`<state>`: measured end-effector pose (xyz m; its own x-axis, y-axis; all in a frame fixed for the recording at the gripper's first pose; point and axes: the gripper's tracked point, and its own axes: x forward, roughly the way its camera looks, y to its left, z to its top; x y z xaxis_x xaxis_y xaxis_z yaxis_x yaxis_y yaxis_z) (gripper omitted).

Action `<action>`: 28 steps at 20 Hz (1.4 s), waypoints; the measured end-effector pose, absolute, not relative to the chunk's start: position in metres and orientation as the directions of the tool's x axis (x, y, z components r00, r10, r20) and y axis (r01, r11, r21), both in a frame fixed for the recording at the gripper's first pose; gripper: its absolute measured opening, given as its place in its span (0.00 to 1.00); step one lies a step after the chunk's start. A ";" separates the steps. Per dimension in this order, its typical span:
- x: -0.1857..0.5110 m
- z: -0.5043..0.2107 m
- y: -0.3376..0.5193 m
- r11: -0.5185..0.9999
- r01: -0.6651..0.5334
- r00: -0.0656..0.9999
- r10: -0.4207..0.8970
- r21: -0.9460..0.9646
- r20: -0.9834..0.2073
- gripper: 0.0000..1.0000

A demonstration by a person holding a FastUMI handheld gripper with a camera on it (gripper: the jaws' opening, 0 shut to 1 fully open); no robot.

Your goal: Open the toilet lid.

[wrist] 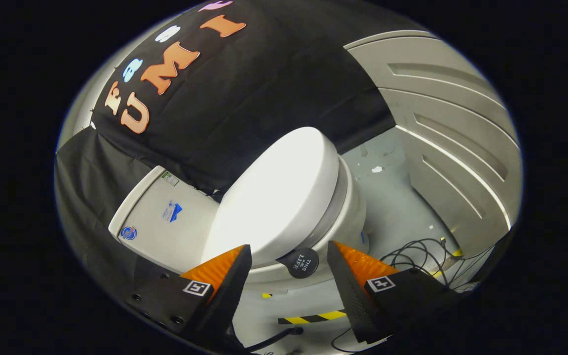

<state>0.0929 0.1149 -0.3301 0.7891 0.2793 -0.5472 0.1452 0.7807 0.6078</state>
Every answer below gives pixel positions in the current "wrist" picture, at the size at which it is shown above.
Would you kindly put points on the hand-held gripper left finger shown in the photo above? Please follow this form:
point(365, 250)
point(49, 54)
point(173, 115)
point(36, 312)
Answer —
point(230, 291)

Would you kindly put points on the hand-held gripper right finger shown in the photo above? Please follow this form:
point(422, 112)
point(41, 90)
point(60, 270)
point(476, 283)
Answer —
point(350, 296)

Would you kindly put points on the black round lid tab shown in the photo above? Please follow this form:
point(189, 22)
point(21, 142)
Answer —
point(301, 264)

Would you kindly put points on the white toilet lid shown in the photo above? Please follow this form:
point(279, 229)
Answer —
point(274, 197)

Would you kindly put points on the white ceramic toilet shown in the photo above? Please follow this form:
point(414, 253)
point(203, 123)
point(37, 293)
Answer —
point(156, 231)

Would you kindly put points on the yellow black hazard tape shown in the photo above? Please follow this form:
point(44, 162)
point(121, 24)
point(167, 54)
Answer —
point(313, 317)

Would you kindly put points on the white panelled cabinet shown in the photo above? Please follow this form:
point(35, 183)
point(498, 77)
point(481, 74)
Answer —
point(442, 128)

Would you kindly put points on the black backdrop cloth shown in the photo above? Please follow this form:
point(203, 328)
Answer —
point(264, 88)

